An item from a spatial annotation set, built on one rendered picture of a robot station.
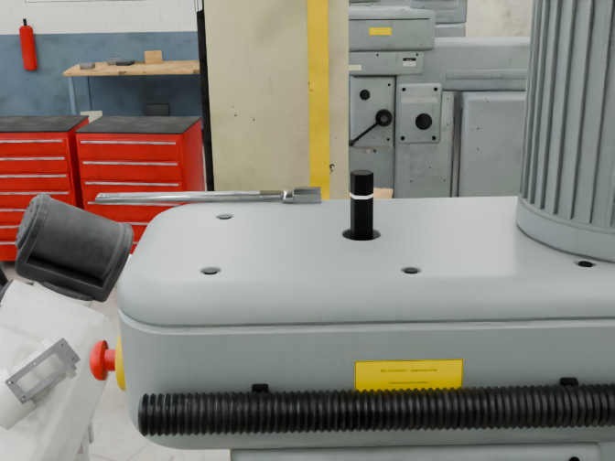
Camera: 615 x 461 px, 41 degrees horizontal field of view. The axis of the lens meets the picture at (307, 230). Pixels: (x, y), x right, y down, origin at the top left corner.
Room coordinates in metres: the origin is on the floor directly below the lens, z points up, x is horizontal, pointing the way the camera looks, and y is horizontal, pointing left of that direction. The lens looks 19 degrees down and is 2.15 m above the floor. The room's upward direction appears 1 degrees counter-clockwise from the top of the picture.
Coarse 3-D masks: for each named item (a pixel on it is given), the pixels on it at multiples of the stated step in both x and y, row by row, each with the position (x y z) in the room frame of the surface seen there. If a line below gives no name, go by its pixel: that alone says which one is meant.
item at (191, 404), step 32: (256, 384) 0.60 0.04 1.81; (576, 384) 0.59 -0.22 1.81; (160, 416) 0.56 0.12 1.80; (192, 416) 0.56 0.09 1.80; (224, 416) 0.56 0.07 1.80; (256, 416) 0.56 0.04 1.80; (288, 416) 0.56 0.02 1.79; (320, 416) 0.56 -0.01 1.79; (352, 416) 0.56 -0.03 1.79; (384, 416) 0.56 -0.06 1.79; (416, 416) 0.56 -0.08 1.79; (448, 416) 0.56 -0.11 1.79; (480, 416) 0.56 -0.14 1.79; (512, 416) 0.56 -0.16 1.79; (544, 416) 0.56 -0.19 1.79; (576, 416) 0.56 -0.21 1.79; (608, 416) 0.56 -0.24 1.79
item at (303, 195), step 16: (144, 192) 0.85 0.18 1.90; (160, 192) 0.85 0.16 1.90; (176, 192) 0.85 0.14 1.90; (192, 192) 0.85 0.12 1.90; (208, 192) 0.85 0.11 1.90; (224, 192) 0.85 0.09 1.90; (240, 192) 0.84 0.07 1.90; (256, 192) 0.85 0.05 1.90; (272, 192) 0.85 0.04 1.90; (288, 192) 0.84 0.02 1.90; (304, 192) 0.86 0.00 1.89; (320, 192) 0.86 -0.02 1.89
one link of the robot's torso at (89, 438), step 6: (90, 426) 1.30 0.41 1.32; (90, 432) 1.29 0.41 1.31; (84, 438) 1.28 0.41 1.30; (90, 438) 1.29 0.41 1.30; (84, 444) 1.27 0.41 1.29; (84, 450) 1.27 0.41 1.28; (90, 450) 1.28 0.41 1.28; (78, 456) 1.27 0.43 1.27; (84, 456) 1.27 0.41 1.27; (90, 456) 1.27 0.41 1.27
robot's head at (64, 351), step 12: (48, 348) 0.91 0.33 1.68; (60, 348) 0.91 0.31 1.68; (36, 360) 0.90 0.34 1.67; (72, 360) 0.91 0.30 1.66; (24, 372) 0.89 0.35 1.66; (60, 372) 0.90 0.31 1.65; (72, 372) 0.92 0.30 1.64; (12, 384) 0.88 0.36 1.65; (48, 384) 0.89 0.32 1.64; (24, 396) 0.87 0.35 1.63
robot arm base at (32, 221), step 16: (32, 208) 1.11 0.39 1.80; (48, 208) 1.11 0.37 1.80; (32, 224) 1.09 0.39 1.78; (128, 224) 1.18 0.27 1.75; (16, 240) 1.11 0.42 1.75; (32, 240) 1.08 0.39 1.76; (128, 240) 1.14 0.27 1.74; (16, 256) 1.09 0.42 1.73; (128, 256) 1.13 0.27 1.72; (16, 272) 1.08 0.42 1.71; (32, 272) 1.09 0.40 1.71; (48, 272) 1.09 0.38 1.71; (64, 272) 1.11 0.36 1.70; (112, 272) 1.12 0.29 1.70; (80, 288) 1.11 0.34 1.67; (96, 288) 1.11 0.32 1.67; (112, 288) 1.12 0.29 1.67
